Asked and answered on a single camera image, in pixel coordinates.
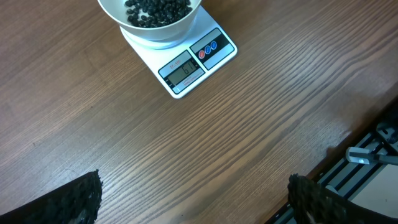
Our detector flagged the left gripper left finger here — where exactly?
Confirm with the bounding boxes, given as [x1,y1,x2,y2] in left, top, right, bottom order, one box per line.
[1,170,103,224]

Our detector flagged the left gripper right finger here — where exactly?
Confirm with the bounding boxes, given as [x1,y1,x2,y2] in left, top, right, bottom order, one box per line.
[287,174,397,224]

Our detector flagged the white digital kitchen scale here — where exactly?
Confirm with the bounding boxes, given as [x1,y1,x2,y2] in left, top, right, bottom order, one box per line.
[121,6,238,99]

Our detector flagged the white bowl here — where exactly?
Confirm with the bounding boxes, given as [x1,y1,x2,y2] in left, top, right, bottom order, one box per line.
[98,0,201,41]

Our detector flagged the black beans in bowl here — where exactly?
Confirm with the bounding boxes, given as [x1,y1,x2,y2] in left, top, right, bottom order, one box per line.
[124,0,193,29]

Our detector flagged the grey clip on rail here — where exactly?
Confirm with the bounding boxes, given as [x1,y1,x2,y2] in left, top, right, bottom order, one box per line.
[345,147,397,166]

